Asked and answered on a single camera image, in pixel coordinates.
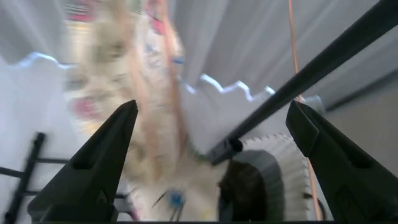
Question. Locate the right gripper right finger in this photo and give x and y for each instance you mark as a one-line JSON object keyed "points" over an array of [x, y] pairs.
{"points": [[351, 177]]}

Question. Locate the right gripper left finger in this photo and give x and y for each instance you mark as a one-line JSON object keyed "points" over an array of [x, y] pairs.
{"points": [[87, 180]]}

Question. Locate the cream printed garment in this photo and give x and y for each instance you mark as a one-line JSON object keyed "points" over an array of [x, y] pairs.
{"points": [[124, 62]]}

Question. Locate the white laundry basket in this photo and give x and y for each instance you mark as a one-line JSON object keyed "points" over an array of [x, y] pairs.
{"points": [[289, 174]]}

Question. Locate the black clothes rack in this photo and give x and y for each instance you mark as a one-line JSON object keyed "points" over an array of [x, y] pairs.
{"points": [[311, 76]]}

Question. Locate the pink clothes hanger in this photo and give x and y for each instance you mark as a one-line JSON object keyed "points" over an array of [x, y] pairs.
{"points": [[294, 46]]}

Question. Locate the white curtain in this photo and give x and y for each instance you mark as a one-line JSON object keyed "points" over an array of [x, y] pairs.
{"points": [[233, 37]]}

